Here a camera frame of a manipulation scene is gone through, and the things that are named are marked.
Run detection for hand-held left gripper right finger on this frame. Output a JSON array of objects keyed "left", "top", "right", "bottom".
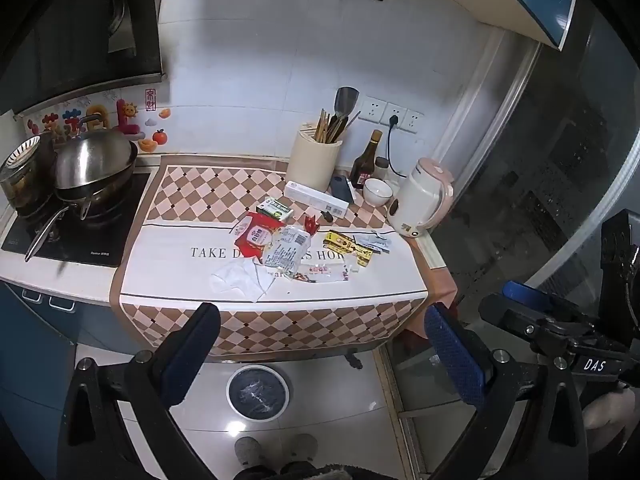
[{"left": 424, "top": 302, "right": 589, "bottom": 480}]

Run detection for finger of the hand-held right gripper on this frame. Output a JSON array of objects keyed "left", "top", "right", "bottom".
[
  {"left": 501, "top": 281, "right": 601, "bottom": 326},
  {"left": 478, "top": 294, "right": 568, "bottom": 350}
]

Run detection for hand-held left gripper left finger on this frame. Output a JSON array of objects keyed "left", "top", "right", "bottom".
[{"left": 57, "top": 301, "right": 221, "bottom": 480}]

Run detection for white trash bin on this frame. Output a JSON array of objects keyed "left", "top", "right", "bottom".
[{"left": 225, "top": 364, "right": 292, "bottom": 420}]

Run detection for white tissue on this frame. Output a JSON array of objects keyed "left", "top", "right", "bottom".
[{"left": 208, "top": 262, "right": 277, "bottom": 304}]

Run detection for red snack packet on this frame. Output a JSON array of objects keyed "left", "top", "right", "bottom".
[{"left": 230, "top": 211, "right": 282, "bottom": 264}]

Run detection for person's right hand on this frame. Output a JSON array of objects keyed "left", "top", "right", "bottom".
[{"left": 582, "top": 389, "right": 640, "bottom": 432}]

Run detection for checkered table mat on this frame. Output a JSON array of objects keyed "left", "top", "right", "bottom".
[{"left": 109, "top": 155, "right": 459, "bottom": 359}]

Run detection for person's grey left slipper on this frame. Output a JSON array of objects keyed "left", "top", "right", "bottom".
[{"left": 233, "top": 435, "right": 269, "bottom": 471}]

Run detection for person's grey slipper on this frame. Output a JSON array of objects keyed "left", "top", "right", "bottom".
[
  {"left": 282, "top": 433, "right": 319, "bottom": 469},
  {"left": 233, "top": 435, "right": 269, "bottom": 471}
]

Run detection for glass sliding door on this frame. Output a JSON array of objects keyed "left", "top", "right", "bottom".
[{"left": 380, "top": 25, "right": 640, "bottom": 480}]

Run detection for yellow sachet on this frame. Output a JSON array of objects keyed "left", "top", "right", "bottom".
[
  {"left": 349, "top": 244, "right": 374, "bottom": 271},
  {"left": 323, "top": 230, "right": 359, "bottom": 252}
]

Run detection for grey silver sachet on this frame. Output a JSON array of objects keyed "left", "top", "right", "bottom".
[{"left": 352, "top": 230, "right": 395, "bottom": 256}]

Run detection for white pink electric kettle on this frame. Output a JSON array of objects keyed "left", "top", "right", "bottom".
[{"left": 385, "top": 157, "right": 455, "bottom": 239}]

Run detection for person's grey right slipper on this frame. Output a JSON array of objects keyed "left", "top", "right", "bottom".
[{"left": 282, "top": 433, "right": 319, "bottom": 469}]

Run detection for clear printed plastic bag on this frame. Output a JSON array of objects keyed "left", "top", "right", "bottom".
[{"left": 262, "top": 224, "right": 311, "bottom": 269}]

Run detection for black induction cooktop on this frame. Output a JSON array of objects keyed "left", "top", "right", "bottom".
[{"left": 1, "top": 172, "right": 154, "bottom": 268}]

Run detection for transparent red print wrapper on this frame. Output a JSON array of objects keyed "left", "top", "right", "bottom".
[{"left": 287, "top": 262, "right": 352, "bottom": 284}]

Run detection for blue base cabinet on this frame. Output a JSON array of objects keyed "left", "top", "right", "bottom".
[{"left": 0, "top": 279, "right": 123, "bottom": 466}]

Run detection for green white box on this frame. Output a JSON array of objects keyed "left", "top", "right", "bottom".
[{"left": 255, "top": 196, "right": 295, "bottom": 222}]

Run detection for white bowl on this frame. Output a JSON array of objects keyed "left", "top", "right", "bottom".
[{"left": 363, "top": 177, "right": 395, "bottom": 207}]

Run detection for black frying pan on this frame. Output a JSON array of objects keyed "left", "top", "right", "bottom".
[{"left": 24, "top": 172, "right": 139, "bottom": 262}]

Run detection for long white box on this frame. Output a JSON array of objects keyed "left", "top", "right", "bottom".
[{"left": 284, "top": 180, "right": 350, "bottom": 219}]

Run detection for dark sauce bottle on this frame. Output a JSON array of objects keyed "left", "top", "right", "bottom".
[{"left": 349, "top": 130, "right": 384, "bottom": 190}]

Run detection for dark blue box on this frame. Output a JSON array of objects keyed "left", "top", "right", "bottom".
[{"left": 329, "top": 175, "right": 355, "bottom": 206}]

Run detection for stainless steel wok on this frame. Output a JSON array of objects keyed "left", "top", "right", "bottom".
[{"left": 54, "top": 114, "right": 139, "bottom": 197}]

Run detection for beige utensil holder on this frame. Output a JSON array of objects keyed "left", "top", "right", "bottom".
[{"left": 285, "top": 122, "right": 345, "bottom": 195}]

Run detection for dark pot with bowl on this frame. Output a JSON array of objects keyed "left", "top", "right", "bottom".
[{"left": 0, "top": 132, "right": 59, "bottom": 217}]

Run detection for bunch of wooden chopsticks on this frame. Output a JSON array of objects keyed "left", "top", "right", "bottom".
[{"left": 313, "top": 107, "right": 362, "bottom": 144}]

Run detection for metal spatula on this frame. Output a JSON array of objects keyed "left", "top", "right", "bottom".
[{"left": 333, "top": 86, "right": 361, "bottom": 128}]

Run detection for striped bowl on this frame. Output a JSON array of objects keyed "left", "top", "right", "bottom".
[{"left": 0, "top": 136, "right": 44, "bottom": 169}]

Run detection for black range hood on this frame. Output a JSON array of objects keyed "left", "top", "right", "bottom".
[{"left": 0, "top": 0, "right": 167, "bottom": 116}]

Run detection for white wall socket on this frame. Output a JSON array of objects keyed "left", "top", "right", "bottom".
[
  {"left": 358, "top": 95, "right": 387, "bottom": 124},
  {"left": 382, "top": 102, "right": 407, "bottom": 129},
  {"left": 402, "top": 108, "right": 425, "bottom": 135}
]

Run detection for black plug with cable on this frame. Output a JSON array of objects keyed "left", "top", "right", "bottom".
[{"left": 384, "top": 114, "right": 409, "bottom": 179}]

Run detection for colourful wall stickers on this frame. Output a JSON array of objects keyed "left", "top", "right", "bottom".
[{"left": 26, "top": 87, "right": 174, "bottom": 154}]

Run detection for blue wall cabinet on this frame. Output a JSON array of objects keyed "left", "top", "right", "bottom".
[{"left": 475, "top": 0, "right": 579, "bottom": 52}]

